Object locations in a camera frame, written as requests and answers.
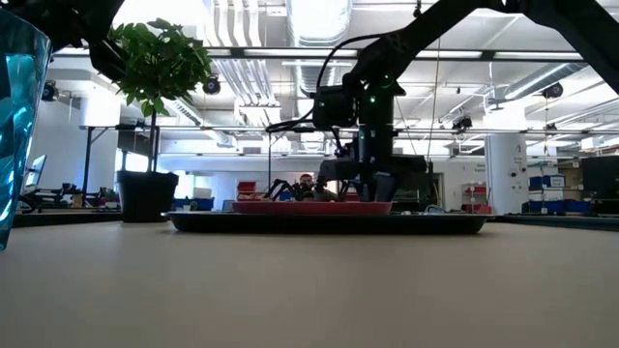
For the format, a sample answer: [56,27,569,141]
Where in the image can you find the tilted computer monitor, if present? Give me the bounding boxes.
[23,154,48,189]

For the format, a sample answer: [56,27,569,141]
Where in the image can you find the leafy tree in black pot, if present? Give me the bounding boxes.
[106,17,214,224]

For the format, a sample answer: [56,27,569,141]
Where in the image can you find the black background monitor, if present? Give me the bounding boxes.
[401,154,430,199]

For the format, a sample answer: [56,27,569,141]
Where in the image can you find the small shelf with red bins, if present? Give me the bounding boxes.
[461,182,492,216]

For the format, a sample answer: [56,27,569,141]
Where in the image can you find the shelf with blue bins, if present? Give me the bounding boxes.
[528,173,592,216]

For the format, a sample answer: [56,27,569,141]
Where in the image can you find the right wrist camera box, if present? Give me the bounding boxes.
[311,85,360,130]

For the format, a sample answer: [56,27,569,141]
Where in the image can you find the teal faceted plastic cup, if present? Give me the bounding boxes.
[0,8,53,252]

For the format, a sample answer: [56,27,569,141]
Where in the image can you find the large black screen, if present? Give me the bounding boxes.
[579,155,619,217]

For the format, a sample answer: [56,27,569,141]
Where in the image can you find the pink plastic plate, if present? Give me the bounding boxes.
[230,200,394,217]

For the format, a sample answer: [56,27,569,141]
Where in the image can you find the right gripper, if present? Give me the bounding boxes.
[317,94,405,203]

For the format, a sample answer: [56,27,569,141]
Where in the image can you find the white round column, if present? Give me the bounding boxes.
[485,132,529,217]

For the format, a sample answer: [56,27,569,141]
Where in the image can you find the dark green serving tray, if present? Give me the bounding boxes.
[165,211,490,237]

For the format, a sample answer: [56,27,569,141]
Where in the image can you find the person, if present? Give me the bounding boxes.
[297,172,339,203]

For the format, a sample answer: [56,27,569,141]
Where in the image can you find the black camera cable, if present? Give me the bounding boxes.
[264,32,388,134]

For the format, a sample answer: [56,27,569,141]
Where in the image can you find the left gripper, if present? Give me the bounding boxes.
[0,0,128,83]

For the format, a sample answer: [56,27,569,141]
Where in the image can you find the silver ceiling air duct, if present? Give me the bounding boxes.
[284,0,354,47]

